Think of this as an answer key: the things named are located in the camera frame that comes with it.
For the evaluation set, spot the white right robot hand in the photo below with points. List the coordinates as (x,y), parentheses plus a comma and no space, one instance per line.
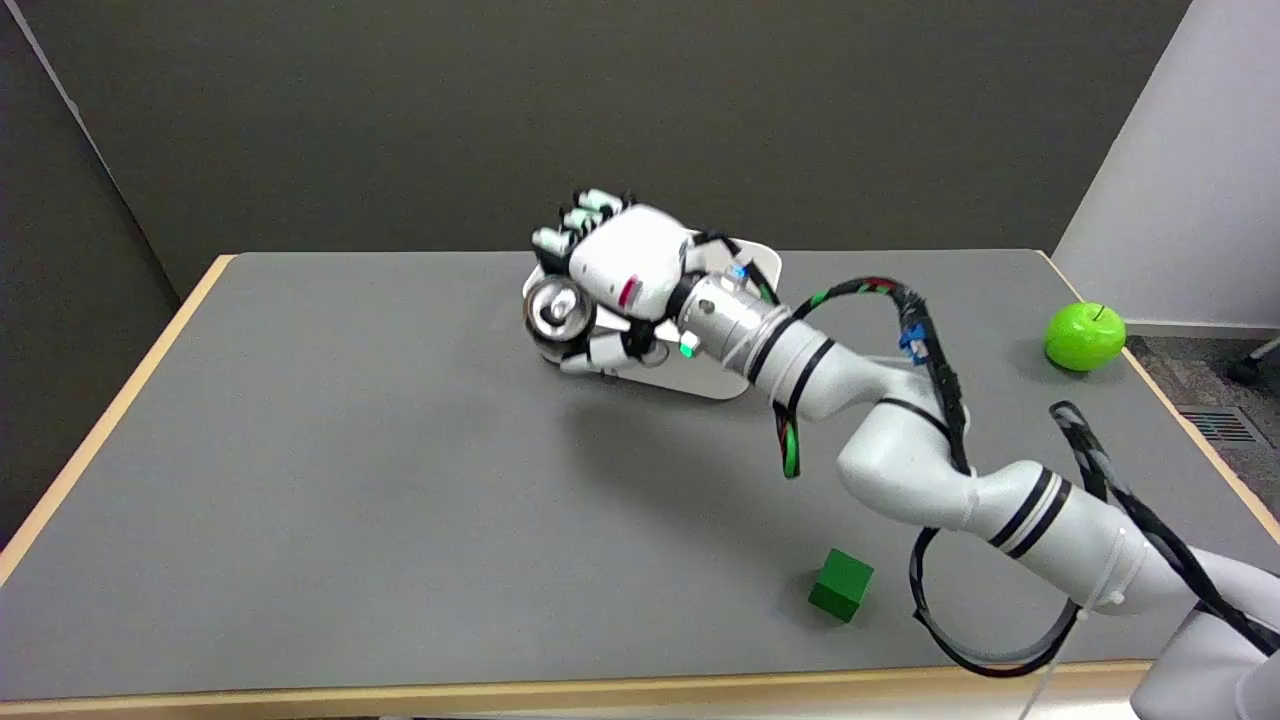
(632,262)

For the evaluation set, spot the silver metal can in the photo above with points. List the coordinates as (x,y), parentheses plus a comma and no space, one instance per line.
(556,314)

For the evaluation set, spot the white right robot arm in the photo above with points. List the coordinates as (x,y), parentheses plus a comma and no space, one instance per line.
(900,440)

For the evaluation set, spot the white plate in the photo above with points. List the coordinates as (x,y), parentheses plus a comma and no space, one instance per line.
(718,368)

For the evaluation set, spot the green cube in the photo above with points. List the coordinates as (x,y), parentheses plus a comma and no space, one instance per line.
(841,585)

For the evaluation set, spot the green apple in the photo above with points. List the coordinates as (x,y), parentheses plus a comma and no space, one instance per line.
(1084,337)

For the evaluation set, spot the floor vent grille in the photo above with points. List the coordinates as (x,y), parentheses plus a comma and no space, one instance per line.
(1219,426)

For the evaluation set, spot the black chair wheel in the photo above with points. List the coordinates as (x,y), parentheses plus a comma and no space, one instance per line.
(1250,366)

